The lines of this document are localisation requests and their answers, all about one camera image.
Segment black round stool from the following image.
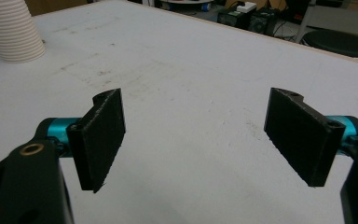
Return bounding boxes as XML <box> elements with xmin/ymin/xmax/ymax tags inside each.
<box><xmin>301</xmin><ymin>29</ymin><xmax>358</xmax><ymax>59</ymax></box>

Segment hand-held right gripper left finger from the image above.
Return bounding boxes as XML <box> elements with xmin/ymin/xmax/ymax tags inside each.
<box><xmin>66</xmin><ymin>88</ymin><xmax>127</xmax><ymax>194</ymax></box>

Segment black computer tower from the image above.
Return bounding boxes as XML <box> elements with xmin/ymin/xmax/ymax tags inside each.
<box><xmin>216</xmin><ymin>7</ymin><xmax>253</xmax><ymax>31</ymax></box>

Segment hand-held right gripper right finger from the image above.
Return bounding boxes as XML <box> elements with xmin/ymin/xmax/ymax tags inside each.
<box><xmin>263</xmin><ymin>87</ymin><xmax>346</xmax><ymax>188</ymax></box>

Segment stack of ribbed paper cups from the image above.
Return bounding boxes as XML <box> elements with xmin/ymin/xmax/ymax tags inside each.
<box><xmin>0</xmin><ymin>0</ymin><xmax>47</xmax><ymax>64</ymax></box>

